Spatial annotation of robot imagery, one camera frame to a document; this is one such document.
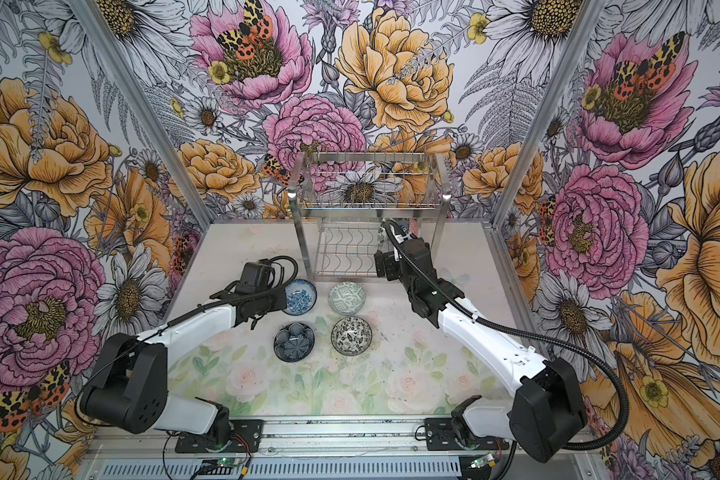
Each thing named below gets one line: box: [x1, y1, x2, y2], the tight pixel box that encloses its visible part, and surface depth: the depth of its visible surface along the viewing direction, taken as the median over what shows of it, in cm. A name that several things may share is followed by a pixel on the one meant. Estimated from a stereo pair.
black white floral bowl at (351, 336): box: [330, 316, 373, 357], surface depth 91 cm
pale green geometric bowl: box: [327, 281, 367, 316], surface depth 99 cm
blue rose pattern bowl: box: [284, 279, 318, 316], surface depth 96 cm
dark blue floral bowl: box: [273, 322, 315, 363], surface depth 89 cm
